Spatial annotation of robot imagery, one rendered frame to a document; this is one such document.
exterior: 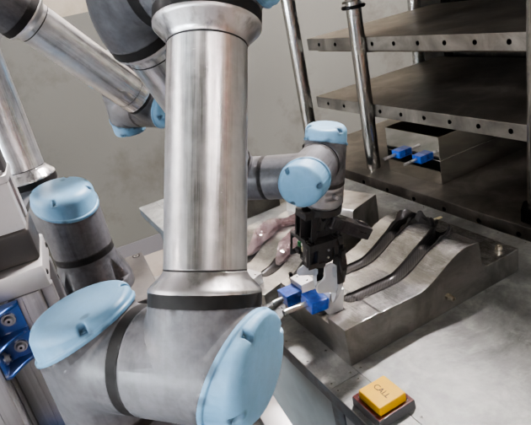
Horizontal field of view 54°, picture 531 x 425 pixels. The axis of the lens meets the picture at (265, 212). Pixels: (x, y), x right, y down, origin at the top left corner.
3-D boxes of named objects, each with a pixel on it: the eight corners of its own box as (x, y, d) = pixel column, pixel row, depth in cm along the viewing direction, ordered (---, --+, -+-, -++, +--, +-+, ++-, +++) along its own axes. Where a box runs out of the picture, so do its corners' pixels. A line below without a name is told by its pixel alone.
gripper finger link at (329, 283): (313, 309, 105) (308, 265, 103) (337, 299, 108) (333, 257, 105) (322, 314, 102) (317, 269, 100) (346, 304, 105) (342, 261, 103)
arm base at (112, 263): (62, 320, 100) (44, 276, 96) (60, 287, 113) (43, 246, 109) (140, 291, 104) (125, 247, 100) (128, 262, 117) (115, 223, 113)
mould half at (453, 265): (351, 366, 107) (341, 311, 102) (286, 313, 129) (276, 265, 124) (518, 270, 126) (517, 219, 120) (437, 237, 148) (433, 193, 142)
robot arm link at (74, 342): (104, 358, 69) (68, 269, 63) (194, 368, 63) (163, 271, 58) (40, 431, 59) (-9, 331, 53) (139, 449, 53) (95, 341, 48)
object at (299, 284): (269, 324, 115) (264, 303, 113) (259, 314, 120) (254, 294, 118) (318, 299, 120) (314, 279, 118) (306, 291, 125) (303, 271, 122)
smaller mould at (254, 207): (232, 224, 185) (227, 207, 182) (215, 213, 197) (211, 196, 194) (280, 205, 192) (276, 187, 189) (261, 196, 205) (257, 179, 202)
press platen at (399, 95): (539, 144, 144) (539, 126, 143) (317, 107, 237) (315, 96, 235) (690, 75, 172) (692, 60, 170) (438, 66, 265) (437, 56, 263)
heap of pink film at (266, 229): (285, 267, 137) (279, 241, 134) (239, 254, 150) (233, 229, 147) (344, 225, 153) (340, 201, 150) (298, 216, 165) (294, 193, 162)
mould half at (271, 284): (268, 314, 130) (259, 276, 126) (203, 287, 148) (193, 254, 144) (380, 227, 160) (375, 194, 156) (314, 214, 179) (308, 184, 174)
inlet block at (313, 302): (289, 330, 105) (289, 308, 102) (276, 316, 109) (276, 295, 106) (343, 309, 110) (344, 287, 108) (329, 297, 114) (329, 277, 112)
